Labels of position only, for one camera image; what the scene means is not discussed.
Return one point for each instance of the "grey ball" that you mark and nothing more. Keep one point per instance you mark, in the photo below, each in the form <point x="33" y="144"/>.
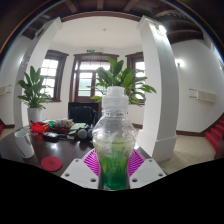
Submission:
<point x="82" y="134"/>
<point x="90" y="133"/>

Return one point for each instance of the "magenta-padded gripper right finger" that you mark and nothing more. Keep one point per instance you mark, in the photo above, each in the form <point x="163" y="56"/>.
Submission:
<point x="148" y="171"/>

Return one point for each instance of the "flat round red coaster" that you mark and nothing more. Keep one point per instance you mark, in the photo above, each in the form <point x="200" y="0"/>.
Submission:
<point x="51" y="164"/>

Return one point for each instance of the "red carpeted stairs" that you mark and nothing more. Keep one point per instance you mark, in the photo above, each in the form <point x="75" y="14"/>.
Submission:
<point x="216" y="133"/>

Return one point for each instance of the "small potted plant, white pot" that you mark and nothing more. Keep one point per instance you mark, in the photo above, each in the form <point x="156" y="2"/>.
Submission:
<point x="34" y="115"/>

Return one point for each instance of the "green exit sign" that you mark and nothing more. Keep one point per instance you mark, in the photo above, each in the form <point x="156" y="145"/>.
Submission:
<point x="90" y="50"/>

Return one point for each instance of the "box of small jars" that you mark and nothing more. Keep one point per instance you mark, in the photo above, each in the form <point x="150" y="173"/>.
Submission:
<point x="63" y="124"/>

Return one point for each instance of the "dark wood framed window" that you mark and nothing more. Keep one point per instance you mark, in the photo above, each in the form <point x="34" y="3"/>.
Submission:
<point x="140" y="66"/>
<point x="49" y="76"/>

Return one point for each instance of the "white plastic cup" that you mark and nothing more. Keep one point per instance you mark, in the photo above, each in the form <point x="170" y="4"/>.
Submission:
<point x="24" y="144"/>

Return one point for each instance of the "dark wood glazed double door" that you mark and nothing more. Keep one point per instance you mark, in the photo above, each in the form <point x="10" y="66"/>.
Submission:
<point x="85" y="80"/>

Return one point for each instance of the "red box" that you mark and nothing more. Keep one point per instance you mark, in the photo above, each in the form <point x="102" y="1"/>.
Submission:
<point x="39" y="127"/>

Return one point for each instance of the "green book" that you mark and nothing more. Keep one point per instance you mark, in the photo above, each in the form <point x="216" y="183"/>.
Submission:
<point x="77" y="126"/>

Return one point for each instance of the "black chair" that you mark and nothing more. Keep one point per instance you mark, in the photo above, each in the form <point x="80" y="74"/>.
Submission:
<point x="82" y="113"/>

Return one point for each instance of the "small black device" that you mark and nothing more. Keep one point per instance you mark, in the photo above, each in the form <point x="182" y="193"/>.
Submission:
<point x="50" y="136"/>

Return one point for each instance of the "large potted plant, white pot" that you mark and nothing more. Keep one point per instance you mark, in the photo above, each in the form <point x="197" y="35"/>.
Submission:
<point x="116" y="75"/>

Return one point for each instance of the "clear bottle with green drink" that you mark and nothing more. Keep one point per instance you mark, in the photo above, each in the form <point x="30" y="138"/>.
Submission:
<point x="114" y="140"/>

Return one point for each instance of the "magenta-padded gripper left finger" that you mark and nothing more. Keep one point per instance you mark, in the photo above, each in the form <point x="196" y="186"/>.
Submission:
<point x="80" y="171"/>

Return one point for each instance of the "white wall lamp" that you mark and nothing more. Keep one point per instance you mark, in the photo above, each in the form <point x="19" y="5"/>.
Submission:
<point x="179" y="62"/>

